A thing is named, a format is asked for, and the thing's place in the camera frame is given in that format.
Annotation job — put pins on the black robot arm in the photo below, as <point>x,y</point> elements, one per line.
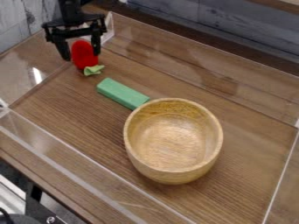
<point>69,8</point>

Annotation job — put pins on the wooden bowl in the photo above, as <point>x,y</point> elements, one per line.
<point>172,139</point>

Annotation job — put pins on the clear acrylic tray enclosure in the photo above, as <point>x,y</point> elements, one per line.
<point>61,130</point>

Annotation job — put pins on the green rectangular block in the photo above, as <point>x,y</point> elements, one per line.
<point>121,94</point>

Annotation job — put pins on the black metal bracket with bolt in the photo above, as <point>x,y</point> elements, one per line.
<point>34,209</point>

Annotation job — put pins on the red plush strawberry toy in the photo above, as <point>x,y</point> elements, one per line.
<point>82,58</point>

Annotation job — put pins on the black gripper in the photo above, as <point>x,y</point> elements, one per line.
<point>74,26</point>

